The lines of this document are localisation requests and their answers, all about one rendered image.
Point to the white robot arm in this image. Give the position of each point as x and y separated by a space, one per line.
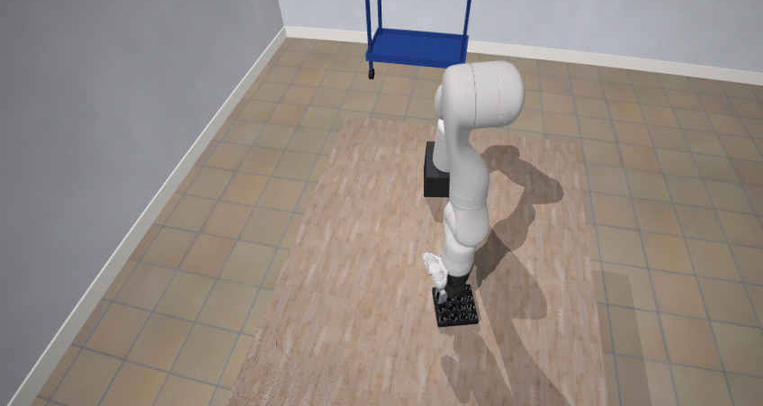
472 96

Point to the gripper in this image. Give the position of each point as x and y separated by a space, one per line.
439 267

